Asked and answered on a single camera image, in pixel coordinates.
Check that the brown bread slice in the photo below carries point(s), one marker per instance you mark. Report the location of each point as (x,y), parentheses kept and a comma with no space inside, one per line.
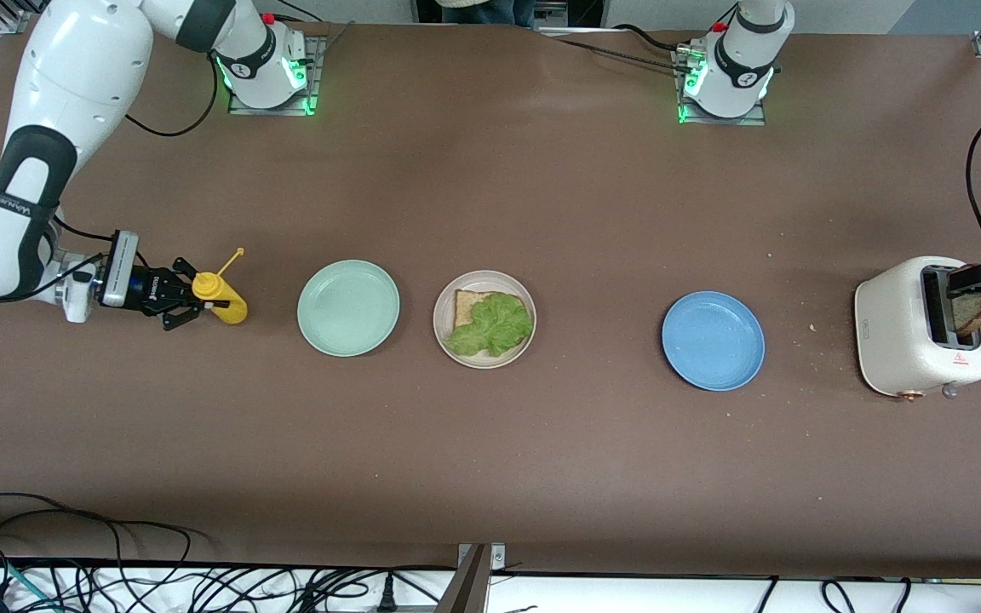
(972,315)
(467,305)

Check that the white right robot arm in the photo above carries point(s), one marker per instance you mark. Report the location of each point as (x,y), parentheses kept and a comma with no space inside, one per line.
(73,77)

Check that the mint green plate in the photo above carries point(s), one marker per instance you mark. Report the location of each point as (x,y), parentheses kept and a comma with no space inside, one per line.
(347,308)

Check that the green lettuce leaf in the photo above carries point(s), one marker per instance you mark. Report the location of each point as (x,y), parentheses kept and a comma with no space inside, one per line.
(495,328)

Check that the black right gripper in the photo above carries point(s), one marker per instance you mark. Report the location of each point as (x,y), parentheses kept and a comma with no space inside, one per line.
(152,288)

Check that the aluminium frame post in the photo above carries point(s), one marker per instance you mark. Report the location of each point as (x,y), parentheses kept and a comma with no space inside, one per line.
(467,587)

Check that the person in blue jeans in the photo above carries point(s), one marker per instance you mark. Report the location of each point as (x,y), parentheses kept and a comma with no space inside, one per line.
(482,10)

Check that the blue plate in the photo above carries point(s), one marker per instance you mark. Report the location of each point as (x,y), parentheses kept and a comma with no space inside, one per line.
(712,340)

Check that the brown table cover sheet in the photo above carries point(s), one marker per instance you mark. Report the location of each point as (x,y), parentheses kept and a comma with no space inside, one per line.
(542,477)

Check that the beige plate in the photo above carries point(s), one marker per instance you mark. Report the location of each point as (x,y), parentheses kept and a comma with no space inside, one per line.
(445,313)

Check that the black power plug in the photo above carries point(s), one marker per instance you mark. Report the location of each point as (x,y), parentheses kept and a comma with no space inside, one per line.
(387,596)

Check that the white two-slot toaster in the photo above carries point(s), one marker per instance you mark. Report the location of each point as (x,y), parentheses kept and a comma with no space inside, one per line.
(891,340)

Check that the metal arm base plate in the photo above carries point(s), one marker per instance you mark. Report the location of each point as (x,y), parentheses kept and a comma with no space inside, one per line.
(316,85)
(712,122)

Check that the yellow mustard squeeze bottle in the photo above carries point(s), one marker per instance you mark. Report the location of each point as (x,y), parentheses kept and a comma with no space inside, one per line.
(231,311)

